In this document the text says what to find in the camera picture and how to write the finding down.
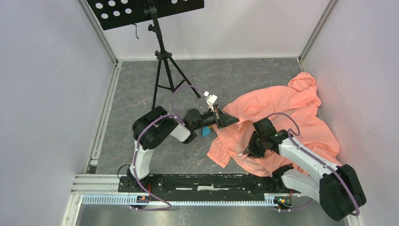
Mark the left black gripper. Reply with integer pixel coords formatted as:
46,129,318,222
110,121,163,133
192,104,239,130

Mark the salmon pink zip jacket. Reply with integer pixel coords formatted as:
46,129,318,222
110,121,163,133
207,72,340,177

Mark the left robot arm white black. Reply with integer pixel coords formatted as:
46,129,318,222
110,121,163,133
129,104,239,192

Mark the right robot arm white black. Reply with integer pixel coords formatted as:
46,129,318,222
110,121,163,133
244,117,367,221

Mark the blue toy block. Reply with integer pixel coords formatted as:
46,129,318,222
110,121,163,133
201,127,211,137

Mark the black tripod stand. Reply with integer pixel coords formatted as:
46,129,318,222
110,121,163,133
144,0,200,109

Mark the black perforated board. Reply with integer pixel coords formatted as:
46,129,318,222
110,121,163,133
87,0,205,30

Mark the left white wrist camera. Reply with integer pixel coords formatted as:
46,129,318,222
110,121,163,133
204,91,218,111

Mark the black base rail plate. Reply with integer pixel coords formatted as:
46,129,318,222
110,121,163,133
118,173,295,202

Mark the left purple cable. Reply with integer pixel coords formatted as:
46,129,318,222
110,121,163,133
130,85,209,211

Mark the white toothed cable track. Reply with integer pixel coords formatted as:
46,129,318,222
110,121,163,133
82,194,277,207

